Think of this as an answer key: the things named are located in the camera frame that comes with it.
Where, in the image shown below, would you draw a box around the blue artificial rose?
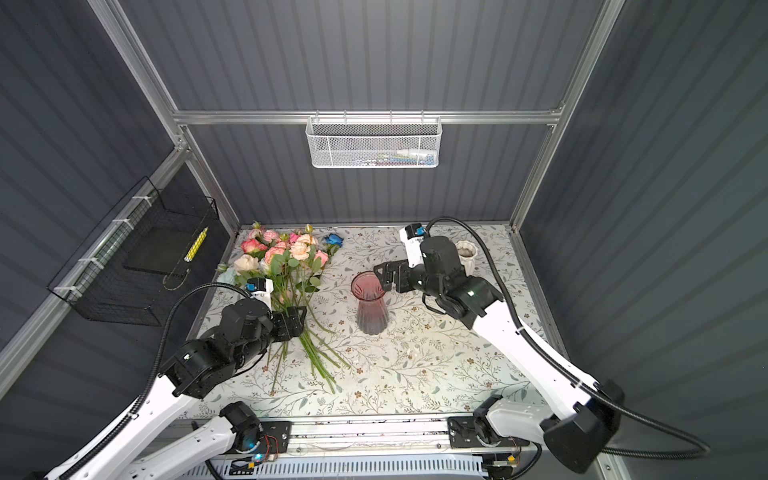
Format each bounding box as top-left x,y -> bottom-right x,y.
324,233 -> 344,248

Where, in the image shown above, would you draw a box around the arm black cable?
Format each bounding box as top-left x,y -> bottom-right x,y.
56,281 -> 253,480
423,215 -> 713,461

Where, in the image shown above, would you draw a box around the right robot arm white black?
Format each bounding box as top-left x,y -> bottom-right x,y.
374,224 -> 620,473

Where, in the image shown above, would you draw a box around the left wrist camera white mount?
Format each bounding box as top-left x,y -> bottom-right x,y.
245,277 -> 274,311

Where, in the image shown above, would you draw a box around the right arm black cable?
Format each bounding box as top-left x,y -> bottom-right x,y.
423,215 -> 713,461

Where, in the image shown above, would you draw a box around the pink glass vase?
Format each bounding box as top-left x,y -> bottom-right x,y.
351,271 -> 389,335

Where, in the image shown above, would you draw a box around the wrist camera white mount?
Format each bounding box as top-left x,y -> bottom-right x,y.
245,277 -> 274,311
399,223 -> 426,268

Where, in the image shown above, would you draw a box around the bunch of artificial flowers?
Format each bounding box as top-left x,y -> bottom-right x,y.
215,221 -> 353,395

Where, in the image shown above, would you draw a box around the white ribbed ceramic vase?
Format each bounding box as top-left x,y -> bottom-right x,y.
456,240 -> 478,275

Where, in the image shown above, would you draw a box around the white wire mesh basket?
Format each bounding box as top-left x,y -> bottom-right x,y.
305,115 -> 443,169

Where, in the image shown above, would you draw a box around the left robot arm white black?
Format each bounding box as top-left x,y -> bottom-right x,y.
45,297 -> 307,479

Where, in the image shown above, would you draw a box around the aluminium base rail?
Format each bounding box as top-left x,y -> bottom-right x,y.
149,413 -> 541,463

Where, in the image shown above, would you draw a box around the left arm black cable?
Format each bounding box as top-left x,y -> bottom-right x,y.
56,281 -> 253,480

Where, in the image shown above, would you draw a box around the items in white basket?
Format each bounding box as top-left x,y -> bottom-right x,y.
352,148 -> 439,168

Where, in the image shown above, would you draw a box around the black wire basket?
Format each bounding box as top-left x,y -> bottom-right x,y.
48,182 -> 220,327

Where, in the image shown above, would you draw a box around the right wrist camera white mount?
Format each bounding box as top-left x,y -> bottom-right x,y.
399,223 -> 426,268

